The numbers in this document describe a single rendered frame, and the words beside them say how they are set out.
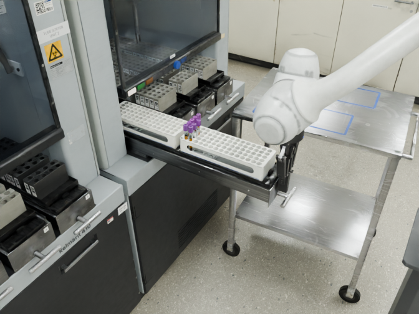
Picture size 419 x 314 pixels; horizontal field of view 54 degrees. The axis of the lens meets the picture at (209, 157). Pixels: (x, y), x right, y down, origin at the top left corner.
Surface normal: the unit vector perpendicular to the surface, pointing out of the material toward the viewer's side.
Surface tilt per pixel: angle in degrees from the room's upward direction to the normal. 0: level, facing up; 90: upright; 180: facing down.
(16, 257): 90
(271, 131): 96
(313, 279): 0
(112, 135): 90
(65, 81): 90
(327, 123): 0
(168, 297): 0
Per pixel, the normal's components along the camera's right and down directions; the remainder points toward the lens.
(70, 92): 0.85, 0.31
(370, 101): 0.00, -0.80
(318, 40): -0.52, 0.51
